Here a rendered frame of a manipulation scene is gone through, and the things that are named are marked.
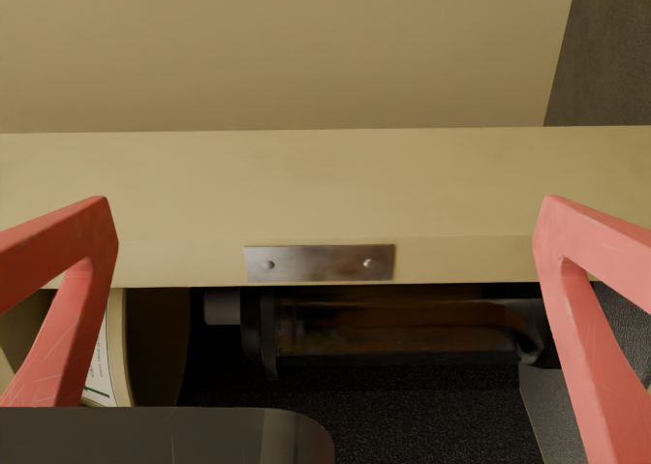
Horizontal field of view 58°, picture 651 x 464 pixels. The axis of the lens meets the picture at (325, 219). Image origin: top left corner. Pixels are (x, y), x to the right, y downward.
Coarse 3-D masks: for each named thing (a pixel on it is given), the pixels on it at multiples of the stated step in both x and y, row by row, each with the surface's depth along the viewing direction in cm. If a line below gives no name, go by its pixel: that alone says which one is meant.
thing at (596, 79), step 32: (576, 0) 59; (608, 0) 52; (640, 0) 47; (576, 32) 59; (608, 32) 52; (640, 32) 47; (576, 64) 59; (608, 64) 53; (640, 64) 47; (576, 96) 59; (608, 96) 53; (640, 96) 47
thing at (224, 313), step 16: (208, 288) 44; (224, 288) 44; (240, 288) 41; (256, 288) 40; (208, 304) 43; (224, 304) 43; (240, 304) 40; (256, 304) 39; (208, 320) 43; (224, 320) 43; (240, 320) 40; (256, 320) 39; (256, 336) 40; (256, 352) 40
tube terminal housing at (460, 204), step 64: (448, 128) 36; (512, 128) 36; (576, 128) 36; (640, 128) 36; (0, 192) 31; (64, 192) 31; (128, 192) 31; (192, 192) 30; (256, 192) 30; (320, 192) 30; (384, 192) 30; (448, 192) 30; (512, 192) 30; (576, 192) 30; (640, 192) 30; (128, 256) 28; (192, 256) 28; (448, 256) 28; (512, 256) 28; (0, 320) 31; (0, 384) 33
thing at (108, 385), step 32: (128, 288) 50; (160, 288) 51; (128, 320) 49; (160, 320) 50; (96, 352) 35; (128, 352) 48; (160, 352) 49; (96, 384) 36; (128, 384) 35; (160, 384) 47
